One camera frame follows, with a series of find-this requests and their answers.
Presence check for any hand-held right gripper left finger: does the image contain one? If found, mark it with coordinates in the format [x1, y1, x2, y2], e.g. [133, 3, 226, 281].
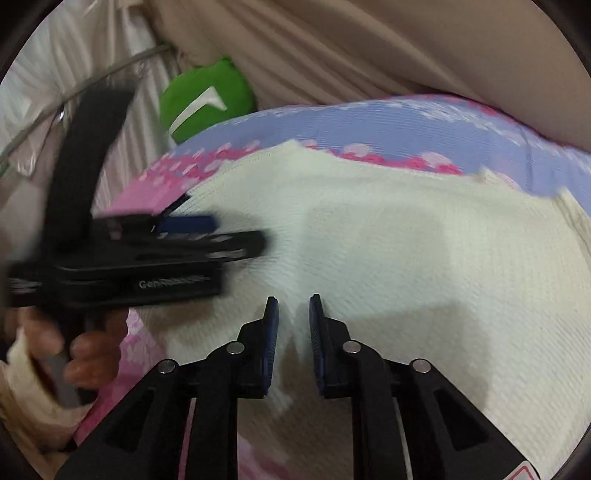
[55, 296, 281, 480]

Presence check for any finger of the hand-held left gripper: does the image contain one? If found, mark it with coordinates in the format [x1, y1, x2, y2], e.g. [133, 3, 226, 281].
[97, 194, 219, 236]
[106, 230, 267, 265]

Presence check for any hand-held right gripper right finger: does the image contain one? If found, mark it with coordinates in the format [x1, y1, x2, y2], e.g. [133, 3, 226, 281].
[308, 294, 532, 480]

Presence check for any white red navy knit sweater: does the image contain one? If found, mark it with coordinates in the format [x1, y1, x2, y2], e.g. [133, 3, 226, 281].
[134, 138, 591, 480]

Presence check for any person's left hand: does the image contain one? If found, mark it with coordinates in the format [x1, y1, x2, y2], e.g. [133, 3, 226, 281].
[4, 307, 129, 391]

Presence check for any green plush pillow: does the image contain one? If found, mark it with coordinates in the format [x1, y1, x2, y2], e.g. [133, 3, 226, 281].
[159, 56, 257, 143]

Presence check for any grey metal rod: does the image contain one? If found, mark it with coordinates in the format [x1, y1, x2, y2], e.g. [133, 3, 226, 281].
[0, 44, 169, 160]

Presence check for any pink floral bed sheet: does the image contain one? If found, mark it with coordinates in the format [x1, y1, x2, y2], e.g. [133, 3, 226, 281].
[74, 95, 591, 480]

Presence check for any white striped curtain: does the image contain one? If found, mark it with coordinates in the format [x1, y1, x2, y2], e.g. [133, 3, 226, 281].
[0, 0, 181, 195]

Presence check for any beige draped cloth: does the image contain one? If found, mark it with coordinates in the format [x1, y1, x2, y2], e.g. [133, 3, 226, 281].
[148, 0, 591, 153]

